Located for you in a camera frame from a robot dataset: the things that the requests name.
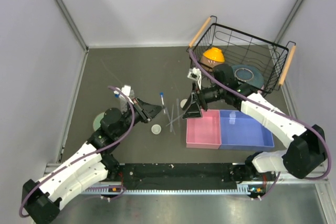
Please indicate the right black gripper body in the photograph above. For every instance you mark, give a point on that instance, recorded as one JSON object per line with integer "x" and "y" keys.
{"x": 209, "y": 95}

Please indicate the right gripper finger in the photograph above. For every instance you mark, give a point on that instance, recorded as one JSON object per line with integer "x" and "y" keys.
{"x": 191, "y": 109}
{"x": 192, "y": 100}

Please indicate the pink plastic bin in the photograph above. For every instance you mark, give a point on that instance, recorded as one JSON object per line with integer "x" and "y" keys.
{"x": 204, "y": 132}

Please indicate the orange and brown bowl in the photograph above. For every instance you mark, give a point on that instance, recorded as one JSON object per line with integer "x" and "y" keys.
{"x": 211, "y": 58}

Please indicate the dark blue plate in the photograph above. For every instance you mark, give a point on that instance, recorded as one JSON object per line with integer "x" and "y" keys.
{"x": 249, "y": 74}

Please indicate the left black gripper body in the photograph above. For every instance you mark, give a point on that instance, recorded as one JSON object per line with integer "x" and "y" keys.
{"x": 139, "y": 114}

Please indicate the white crucible cup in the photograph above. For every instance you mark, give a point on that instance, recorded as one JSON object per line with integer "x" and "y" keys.
{"x": 156, "y": 129}

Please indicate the blue plastic bin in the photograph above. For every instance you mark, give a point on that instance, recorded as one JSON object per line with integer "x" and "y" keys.
{"x": 241, "y": 132}

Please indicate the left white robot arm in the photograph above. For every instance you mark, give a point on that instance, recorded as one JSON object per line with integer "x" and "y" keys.
{"x": 93, "y": 162}

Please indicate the white crucible lid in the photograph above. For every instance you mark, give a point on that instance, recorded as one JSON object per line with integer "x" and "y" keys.
{"x": 183, "y": 103}

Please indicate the clear test tube rack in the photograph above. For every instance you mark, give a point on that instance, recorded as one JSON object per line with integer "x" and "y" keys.
{"x": 124, "y": 104}

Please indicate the black wire dish basket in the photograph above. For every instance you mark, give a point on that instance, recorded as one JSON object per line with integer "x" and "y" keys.
{"x": 240, "y": 48}

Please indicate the light green plate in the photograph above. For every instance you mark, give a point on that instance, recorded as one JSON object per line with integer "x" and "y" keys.
{"x": 96, "y": 123}

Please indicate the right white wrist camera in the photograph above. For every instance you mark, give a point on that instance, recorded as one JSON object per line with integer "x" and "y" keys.
{"x": 195, "y": 74}

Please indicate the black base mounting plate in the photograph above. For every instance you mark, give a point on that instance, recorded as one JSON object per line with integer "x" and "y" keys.
{"x": 183, "y": 176}

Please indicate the aluminium frame rail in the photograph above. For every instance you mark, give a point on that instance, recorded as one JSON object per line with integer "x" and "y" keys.
{"x": 257, "y": 186}

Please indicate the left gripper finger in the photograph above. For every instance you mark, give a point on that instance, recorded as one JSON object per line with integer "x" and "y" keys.
{"x": 149, "y": 116}
{"x": 149, "y": 109}

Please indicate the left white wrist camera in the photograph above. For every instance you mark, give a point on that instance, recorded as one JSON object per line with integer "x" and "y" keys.
{"x": 124, "y": 93}

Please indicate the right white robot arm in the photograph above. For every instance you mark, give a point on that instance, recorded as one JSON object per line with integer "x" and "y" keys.
{"x": 305, "y": 147}

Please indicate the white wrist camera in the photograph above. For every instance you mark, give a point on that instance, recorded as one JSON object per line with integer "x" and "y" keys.
{"x": 195, "y": 74}
{"x": 124, "y": 93}

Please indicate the clear plastic pipette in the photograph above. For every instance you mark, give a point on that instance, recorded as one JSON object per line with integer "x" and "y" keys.
{"x": 174, "y": 120}
{"x": 169, "y": 117}
{"x": 178, "y": 111}
{"x": 172, "y": 113}

